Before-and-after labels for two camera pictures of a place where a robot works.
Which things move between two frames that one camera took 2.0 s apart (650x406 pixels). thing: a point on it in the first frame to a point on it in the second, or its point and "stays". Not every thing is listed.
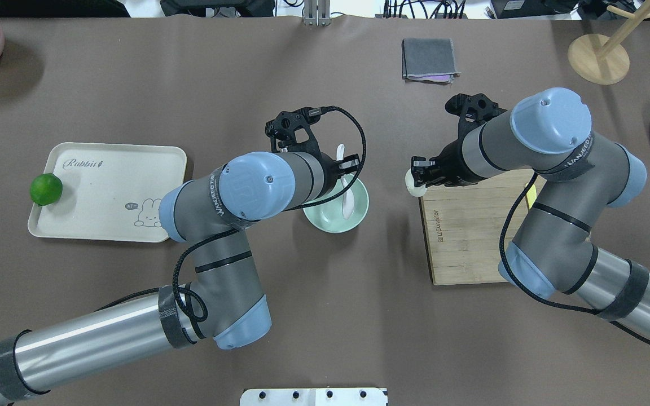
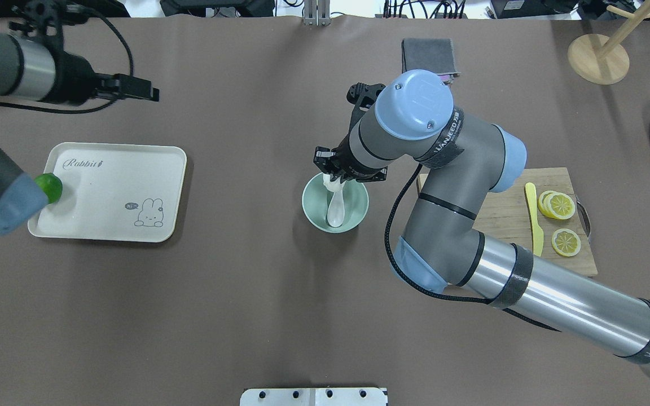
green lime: [45, 189] stays
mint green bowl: [328, 216] stays
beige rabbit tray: [110, 191] stays
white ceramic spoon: [348, 201] to [336, 212]
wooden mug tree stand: [600, 60] stays
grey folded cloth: [428, 60] stays
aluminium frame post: [317, 12] stays
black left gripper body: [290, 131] to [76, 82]
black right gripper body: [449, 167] to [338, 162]
